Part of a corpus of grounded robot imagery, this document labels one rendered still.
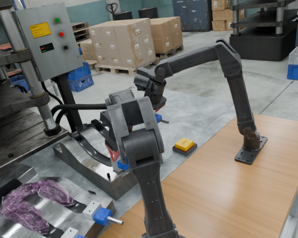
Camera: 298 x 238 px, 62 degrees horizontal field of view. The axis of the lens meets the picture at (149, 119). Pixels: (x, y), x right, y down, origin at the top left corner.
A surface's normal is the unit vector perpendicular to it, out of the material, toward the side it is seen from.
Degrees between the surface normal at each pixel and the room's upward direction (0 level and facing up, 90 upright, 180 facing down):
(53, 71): 90
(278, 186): 0
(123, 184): 90
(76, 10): 90
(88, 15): 90
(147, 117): 51
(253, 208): 0
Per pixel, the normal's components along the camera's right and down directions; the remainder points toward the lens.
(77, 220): -0.17, -0.87
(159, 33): -0.57, 0.47
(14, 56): 0.14, 0.45
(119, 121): 0.08, -0.21
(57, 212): 0.24, -0.74
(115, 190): 0.70, 0.23
